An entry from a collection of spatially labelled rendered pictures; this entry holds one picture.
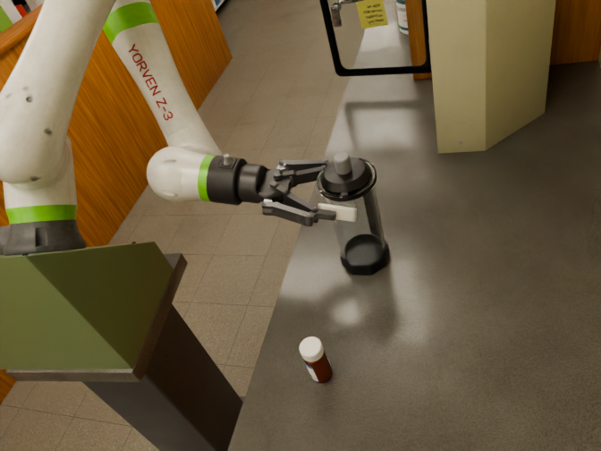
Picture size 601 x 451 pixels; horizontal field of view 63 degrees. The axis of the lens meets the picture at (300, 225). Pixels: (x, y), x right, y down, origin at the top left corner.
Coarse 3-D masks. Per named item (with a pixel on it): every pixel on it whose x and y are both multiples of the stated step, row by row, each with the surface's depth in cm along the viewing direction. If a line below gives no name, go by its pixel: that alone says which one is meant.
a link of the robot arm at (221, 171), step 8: (216, 160) 92; (224, 160) 91; (232, 160) 92; (240, 160) 93; (208, 168) 92; (216, 168) 91; (224, 168) 91; (232, 168) 91; (240, 168) 93; (208, 176) 91; (216, 176) 91; (224, 176) 91; (232, 176) 90; (208, 184) 92; (216, 184) 91; (224, 184) 91; (232, 184) 91; (208, 192) 92; (216, 192) 92; (224, 192) 92; (232, 192) 91; (216, 200) 94; (224, 200) 93; (232, 200) 93; (240, 200) 96
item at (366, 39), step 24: (336, 0) 134; (360, 0) 132; (384, 0) 129; (408, 0) 127; (360, 24) 137; (384, 24) 134; (408, 24) 132; (360, 48) 142; (384, 48) 139; (408, 48) 136
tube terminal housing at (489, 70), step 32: (448, 0) 95; (480, 0) 93; (512, 0) 97; (544, 0) 101; (448, 32) 99; (480, 32) 98; (512, 32) 101; (544, 32) 106; (448, 64) 104; (480, 64) 102; (512, 64) 106; (544, 64) 112; (448, 96) 109; (480, 96) 107; (512, 96) 112; (544, 96) 118; (448, 128) 115; (480, 128) 113; (512, 128) 118
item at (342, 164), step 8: (344, 152) 85; (336, 160) 84; (344, 160) 84; (352, 160) 88; (360, 160) 88; (328, 168) 88; (336, 168) 86; (344, 168) 85; (352, 168) 86; (360, 168) 86; (368, 168) 87; (328, 176) 87; (336, 176) 86; (344, 176) 85; (352, 176) 85; (360, 176) 85; (368, 176) 86; (328, 184) 86; (336, 184) 85; (344, 184) 84; (352, 184) 84; (360, 184) 84
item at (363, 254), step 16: (320, 176) 89; (336, 192) 85; (352, 192) 84; (368, 192) 87; (368, 208) 89; (336, 224) 92; (352, 224) 90; (368, 224) 91; (352, 240) 93; (368, 240) 93; (384, 240) 98; (352, 256) 97; (368, 256) 96
